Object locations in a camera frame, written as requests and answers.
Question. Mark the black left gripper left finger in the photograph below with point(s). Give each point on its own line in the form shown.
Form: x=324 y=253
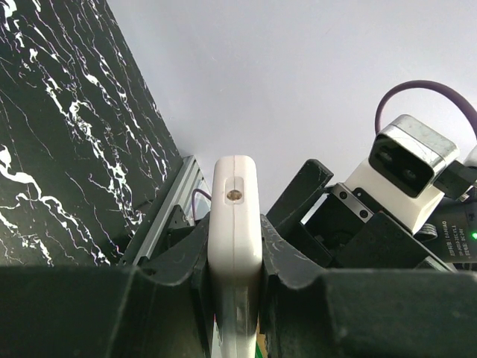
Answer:
x=162 y=309

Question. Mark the aluminium table edge rail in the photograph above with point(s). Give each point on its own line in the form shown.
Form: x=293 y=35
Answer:
x=186 y=201

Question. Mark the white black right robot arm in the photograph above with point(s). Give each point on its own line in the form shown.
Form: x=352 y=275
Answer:
x=449 y=232

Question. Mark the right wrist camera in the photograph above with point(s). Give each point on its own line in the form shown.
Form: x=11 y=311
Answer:
x=399 y=173

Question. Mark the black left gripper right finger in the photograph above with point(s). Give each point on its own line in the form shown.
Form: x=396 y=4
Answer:
x=308 y=311

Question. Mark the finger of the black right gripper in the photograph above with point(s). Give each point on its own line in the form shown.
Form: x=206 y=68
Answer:
x=300 y=195

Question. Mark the white remote control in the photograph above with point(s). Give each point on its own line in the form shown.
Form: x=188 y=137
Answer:
x=234 y=254

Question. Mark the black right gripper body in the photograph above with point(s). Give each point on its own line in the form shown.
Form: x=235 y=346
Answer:
x=352 y=235

